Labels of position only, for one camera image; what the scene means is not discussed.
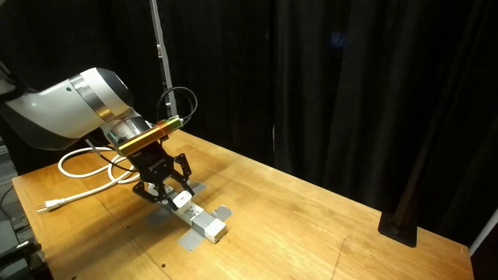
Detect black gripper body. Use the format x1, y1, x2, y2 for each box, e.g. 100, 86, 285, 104
126, 143, 181, 184

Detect white charging adaptor cube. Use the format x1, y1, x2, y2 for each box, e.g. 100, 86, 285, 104
170, 190, 193, 210

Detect white power strip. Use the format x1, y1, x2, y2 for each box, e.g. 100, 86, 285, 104
147, 181, 209, 227

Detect thin grey metal pole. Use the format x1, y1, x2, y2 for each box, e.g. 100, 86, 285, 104
148, 0, 181, 120

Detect black curtain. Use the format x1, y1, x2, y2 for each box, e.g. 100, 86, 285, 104
0, 0, 498, 251

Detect white vertical pole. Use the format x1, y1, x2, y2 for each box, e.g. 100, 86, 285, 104
467, 207, 498, 258

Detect gold wrist camera bar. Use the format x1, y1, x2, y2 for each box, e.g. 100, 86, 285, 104
117, 117, 184, 157

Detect white coiled cable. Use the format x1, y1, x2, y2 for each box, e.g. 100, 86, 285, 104
36, 146, 231, 246

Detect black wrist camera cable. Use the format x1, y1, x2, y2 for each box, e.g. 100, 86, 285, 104
156, 86, 200, 126

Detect dark post with black foot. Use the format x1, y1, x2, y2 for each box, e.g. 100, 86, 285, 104
377, 103, 458, 249

